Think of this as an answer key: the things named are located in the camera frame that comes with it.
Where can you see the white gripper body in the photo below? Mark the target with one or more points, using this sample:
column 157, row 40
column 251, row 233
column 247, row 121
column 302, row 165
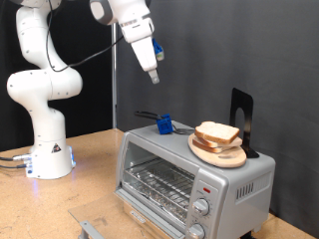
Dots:
column 144, row 54

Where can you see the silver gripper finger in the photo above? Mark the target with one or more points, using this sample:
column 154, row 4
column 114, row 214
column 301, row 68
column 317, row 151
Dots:
column 154, row 77

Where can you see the metal spatula with blue block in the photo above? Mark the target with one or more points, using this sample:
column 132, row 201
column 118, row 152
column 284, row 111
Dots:
column 165, row 125

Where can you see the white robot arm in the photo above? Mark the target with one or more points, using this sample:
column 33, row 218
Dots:
column 40, row 89

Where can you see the silver toaster oven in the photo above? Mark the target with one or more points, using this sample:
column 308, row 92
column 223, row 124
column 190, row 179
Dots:
column 232, row 179

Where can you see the silver oven dial knob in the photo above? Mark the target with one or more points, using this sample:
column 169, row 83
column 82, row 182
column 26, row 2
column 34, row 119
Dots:
column 201, row 206
column 196, row 231

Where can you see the wooden base under oven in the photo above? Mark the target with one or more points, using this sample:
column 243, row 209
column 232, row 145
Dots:
column 139, row 229

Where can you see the vertical metal pole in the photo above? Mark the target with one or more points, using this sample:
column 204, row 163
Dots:
column 114, row 99

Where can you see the dark grey fabric backdrop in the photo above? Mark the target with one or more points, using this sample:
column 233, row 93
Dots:
column 199, row 49

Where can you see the black fabric curtain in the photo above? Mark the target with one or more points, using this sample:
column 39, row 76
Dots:
column 93, row 99

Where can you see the black metal bookend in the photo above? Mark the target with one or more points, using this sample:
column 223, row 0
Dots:
column 249, row 99

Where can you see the round wooden cutting board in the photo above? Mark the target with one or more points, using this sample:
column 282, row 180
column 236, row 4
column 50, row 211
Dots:
column 219, row 159

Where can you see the crumpled aluminium foil liner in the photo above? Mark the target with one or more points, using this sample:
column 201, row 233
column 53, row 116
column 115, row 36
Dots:
column 156, row 199

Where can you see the wrist camera on blue mount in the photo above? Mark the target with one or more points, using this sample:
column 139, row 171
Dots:
column 158, row 49

